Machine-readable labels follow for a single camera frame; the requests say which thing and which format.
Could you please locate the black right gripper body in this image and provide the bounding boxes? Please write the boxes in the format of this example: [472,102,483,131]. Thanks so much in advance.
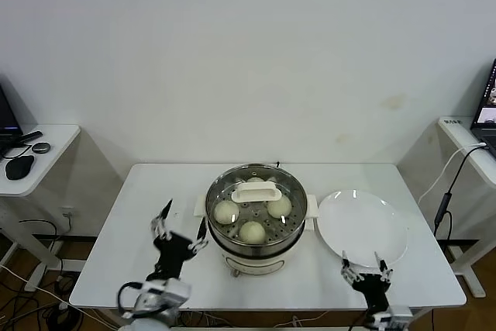
[350,273,391,314]

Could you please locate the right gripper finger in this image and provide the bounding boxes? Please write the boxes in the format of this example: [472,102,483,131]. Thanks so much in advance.
[339,250,363,284]
[374,251,395,284]

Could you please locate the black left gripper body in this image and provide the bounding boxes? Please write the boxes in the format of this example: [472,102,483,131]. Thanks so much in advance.
[153,232,195,280]

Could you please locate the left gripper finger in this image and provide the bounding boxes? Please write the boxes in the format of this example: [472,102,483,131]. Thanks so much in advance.
[188,217,210,253]
[150,198,174,242]

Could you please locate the steel perforated steamer basket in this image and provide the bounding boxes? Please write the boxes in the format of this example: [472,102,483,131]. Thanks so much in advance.
[193,164,319,253]

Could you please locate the white round plate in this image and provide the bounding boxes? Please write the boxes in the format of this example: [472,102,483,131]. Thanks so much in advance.
[316,189,408,269]

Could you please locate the cream electric cooker base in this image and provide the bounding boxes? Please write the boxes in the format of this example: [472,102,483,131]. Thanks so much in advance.
[207,226,315,280]

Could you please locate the black computer mouse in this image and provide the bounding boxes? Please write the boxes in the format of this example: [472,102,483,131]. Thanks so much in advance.
[5,154,35,181]

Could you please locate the black stick remote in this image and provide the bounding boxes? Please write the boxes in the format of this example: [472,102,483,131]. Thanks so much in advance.
[8,131,43,150]

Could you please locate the white side desk labelled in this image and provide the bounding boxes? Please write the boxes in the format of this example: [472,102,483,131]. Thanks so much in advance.
[436,114,496,299]

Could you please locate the black laptop purple light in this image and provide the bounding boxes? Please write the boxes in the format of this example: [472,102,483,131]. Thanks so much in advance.
[0,84,22,153]

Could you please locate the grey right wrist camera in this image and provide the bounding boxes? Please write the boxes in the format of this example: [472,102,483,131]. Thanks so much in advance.
[381,305,414,331]

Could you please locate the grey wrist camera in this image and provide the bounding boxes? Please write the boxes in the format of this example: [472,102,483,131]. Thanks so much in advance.
[143,278,193,305]
[381,305,414,331]

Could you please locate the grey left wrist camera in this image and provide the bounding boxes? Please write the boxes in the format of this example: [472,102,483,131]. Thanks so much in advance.
[143,278,193,305]

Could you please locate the white table frame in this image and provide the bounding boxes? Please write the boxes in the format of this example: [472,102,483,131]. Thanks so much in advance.
[181,305,437,331]

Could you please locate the white cables under table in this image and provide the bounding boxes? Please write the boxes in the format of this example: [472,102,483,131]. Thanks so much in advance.
[181,309,330,327]

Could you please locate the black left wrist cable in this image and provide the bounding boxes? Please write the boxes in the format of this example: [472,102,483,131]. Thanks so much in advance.
[117,281,143,319]

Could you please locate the black cable with adapter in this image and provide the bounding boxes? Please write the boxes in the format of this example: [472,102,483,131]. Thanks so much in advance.
[433,144,485,239]

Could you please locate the black floor cable bundle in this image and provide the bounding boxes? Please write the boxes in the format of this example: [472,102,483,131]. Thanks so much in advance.
[0,268,90,331]

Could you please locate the white power cable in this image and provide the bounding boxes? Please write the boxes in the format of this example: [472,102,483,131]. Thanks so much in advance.
[418,143,485,204]

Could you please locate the black socket cable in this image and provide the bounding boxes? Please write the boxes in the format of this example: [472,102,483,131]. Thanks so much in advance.
[17,214,74,240]

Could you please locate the black laptop camera views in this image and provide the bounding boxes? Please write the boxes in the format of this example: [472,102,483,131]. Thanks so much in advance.
[468,56,496,142]

